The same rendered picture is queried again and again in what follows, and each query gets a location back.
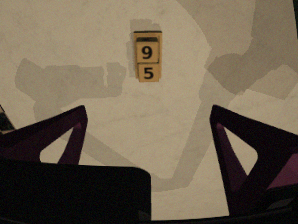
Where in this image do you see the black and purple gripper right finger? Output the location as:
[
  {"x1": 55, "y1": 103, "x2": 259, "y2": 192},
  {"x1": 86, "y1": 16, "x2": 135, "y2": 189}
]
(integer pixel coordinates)
[{"x1": 210, "y1": 105, "x2": 298, "y2": 215}]

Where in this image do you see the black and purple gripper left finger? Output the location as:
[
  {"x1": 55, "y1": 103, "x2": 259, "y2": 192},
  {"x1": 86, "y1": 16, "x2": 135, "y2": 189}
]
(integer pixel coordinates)
[{"x1": 0, "y1": 105, "x2": 88, "y2": 165}]

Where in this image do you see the tan number cube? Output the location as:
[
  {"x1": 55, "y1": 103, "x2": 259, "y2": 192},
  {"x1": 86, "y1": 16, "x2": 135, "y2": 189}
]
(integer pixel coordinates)
[
  {"x1": 136, "y1": 37, "x2": 158, "y2": 63},
  {"x1": 138, "y1": 61, "x2": 159, "y2": 82}
]

